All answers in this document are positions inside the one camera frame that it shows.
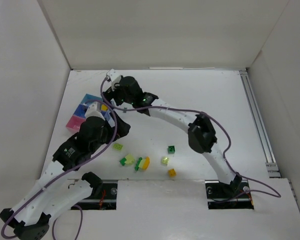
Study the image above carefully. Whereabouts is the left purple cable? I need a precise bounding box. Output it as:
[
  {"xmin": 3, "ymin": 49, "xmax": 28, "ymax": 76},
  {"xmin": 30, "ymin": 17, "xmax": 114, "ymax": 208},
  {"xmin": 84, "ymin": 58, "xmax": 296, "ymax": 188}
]
[{"xmin": 0, "ymin": 99, "xmax": 120, "ymax": 240}]

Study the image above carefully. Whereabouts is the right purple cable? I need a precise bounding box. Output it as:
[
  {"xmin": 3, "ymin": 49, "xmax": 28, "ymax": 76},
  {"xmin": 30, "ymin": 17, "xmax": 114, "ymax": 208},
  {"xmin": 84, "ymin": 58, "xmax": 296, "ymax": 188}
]
[{"xmin": 99, "ymin": 74, "xmax": 282, "ymax": 201}]

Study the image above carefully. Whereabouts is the green lego plate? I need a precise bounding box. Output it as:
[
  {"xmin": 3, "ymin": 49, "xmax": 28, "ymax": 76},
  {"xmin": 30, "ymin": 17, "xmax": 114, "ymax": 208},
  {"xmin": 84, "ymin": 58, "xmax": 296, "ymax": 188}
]
[{"xmin": 134, "ymin": 157, "xmax": 143, "ymax": 172}]

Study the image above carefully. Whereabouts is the purple cable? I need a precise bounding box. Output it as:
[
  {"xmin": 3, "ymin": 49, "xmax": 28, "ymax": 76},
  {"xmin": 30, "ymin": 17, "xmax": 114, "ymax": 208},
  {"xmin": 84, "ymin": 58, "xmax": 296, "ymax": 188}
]
[
  {"xmin": 99, "ymin": 74, "xmax": 282, "ymax": 201},
  {"xmin": 0, "ymin": 99, "xmax": 120, "ymax": 240}
]

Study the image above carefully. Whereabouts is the lime green flat lego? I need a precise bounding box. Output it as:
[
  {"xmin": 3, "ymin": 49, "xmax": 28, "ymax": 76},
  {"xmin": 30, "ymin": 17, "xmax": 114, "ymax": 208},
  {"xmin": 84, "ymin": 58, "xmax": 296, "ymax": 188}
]
[{"xmin": 112, "ymin": 143, "xmax": 124, "ymax": 151}]

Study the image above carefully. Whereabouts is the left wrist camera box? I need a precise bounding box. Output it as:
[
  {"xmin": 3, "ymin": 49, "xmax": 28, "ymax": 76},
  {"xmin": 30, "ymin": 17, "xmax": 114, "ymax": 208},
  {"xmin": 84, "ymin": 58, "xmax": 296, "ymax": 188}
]
[{"xmin": 84, "ymin": 101, "xmax": 105, "ymax": 120}]

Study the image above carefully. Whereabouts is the pale green curved lego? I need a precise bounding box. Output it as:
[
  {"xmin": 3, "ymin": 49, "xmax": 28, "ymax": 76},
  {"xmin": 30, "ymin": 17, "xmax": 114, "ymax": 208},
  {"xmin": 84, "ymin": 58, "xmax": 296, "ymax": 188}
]
[{"xmin": 138, "ymin": 159, "xmax": 145, "ymax": 168}]

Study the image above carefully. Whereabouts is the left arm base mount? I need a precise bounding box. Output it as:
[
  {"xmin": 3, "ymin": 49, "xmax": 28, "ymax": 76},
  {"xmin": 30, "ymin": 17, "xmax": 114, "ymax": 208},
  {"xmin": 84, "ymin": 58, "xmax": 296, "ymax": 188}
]
[{"xmin": 76, "ymin": 172, "xmax": 118, "ymax": 211}]

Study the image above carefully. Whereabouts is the pink blue sorting container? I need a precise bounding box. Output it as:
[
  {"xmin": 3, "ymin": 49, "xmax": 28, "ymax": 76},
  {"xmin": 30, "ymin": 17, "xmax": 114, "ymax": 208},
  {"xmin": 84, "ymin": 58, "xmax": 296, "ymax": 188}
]
[{"xmin": 65, "ymin": 93, "xmax": 116, "ymax": 136}]

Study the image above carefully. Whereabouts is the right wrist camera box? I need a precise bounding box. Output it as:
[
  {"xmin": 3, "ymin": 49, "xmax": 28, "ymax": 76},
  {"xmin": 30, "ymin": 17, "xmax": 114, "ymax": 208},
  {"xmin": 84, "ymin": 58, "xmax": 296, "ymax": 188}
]
[{"xmin": 106, "ymin": 69, "xmax": 122, "ymax": 83}]

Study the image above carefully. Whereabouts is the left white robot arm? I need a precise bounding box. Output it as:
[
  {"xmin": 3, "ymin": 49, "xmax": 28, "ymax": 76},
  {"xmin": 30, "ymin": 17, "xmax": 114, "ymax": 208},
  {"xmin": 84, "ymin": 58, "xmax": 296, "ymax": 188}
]
[{"xmin": 0, "ymin": 113, "xmax": 131, "ymax": 240}]

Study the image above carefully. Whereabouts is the yellow curved lego brick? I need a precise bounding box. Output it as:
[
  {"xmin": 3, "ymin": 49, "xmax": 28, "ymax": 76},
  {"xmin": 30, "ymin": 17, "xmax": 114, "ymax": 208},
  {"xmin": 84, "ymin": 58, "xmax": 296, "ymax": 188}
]
[{"xmin": 141, "ymin": 156, "xmax": 150, "ymax": 170}]

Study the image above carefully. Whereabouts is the green and pale lego pair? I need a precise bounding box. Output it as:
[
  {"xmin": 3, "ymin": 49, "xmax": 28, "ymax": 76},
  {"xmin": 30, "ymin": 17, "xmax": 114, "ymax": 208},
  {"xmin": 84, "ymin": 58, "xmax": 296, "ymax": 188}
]
[{"xmin": 119, "ymin": 154, "xmax": 135, "ymax": 166}]

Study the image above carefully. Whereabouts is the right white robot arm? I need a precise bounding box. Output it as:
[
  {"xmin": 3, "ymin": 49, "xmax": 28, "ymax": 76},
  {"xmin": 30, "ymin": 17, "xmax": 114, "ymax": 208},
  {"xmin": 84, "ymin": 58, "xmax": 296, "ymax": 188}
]
[{"xmin": 100, "ymin": 71, "xmax": 242, "ymax": 202}]

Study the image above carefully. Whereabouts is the pale yellow-green square lego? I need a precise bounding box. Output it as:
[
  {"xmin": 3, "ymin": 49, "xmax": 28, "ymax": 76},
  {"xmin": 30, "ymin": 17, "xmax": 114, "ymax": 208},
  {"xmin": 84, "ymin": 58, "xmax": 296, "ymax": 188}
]
[{"xmin": 161, "ymin": 156, "xmax": 170, "ymax": 165}]

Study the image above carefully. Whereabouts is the aluminium rail right side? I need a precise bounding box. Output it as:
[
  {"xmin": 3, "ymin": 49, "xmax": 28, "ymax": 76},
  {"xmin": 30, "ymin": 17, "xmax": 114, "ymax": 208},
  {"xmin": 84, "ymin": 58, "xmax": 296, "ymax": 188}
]
[{"xmin": 239, "ymin": 70, "xmax": 282, "ymax": 178}]

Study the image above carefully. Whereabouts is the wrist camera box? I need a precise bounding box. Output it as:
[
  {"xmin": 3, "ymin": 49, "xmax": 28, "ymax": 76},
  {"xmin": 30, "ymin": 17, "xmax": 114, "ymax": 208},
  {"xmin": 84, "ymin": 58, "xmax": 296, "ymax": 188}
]
[
  {"xmin": 84, "ymin": 101, "xmax": 105, "ymax": 120},
  {"xmin": 106, "ymin": 69, "xmax": 122, "ymax": 83}
]

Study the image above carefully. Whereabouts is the dark green square lego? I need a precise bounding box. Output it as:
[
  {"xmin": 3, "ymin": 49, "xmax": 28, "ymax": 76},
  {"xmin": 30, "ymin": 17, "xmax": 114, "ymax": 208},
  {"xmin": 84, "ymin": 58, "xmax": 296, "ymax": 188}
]
[{"xmin": 167, "ymin": 145, "xmax": 176, "ymax": 154}]

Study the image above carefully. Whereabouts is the small orange lego brick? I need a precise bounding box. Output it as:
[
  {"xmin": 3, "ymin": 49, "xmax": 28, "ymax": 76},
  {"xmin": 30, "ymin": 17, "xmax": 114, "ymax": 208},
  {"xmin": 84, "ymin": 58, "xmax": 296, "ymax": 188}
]
[{"xmin": 167, "ymin": 168, "xmax": 177, "ymax": 178}]

